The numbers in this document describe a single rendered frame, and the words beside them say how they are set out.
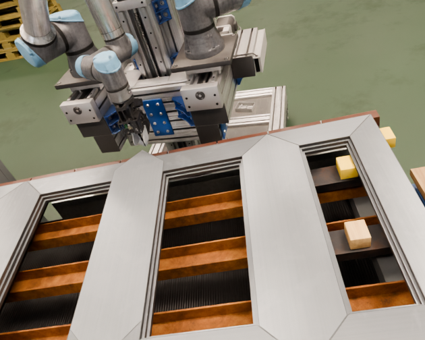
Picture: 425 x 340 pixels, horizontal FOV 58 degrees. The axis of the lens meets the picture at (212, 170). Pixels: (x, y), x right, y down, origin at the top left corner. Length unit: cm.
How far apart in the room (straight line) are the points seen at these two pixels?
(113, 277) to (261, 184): 48
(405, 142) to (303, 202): 159
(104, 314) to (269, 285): 40
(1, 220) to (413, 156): 208
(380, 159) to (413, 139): 144
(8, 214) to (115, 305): 61
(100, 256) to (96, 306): 16
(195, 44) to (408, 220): 89
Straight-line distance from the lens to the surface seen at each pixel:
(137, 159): 138
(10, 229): 140
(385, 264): 115
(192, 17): 140
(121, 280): 104
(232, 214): 127
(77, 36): 160
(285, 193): 109
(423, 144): 258
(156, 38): 159
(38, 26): 147
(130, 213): 119
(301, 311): 88
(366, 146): 122
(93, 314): 102
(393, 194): 108
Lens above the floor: 162
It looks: 40 degrees down
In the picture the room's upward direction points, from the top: 18 degrees counter-clockwise
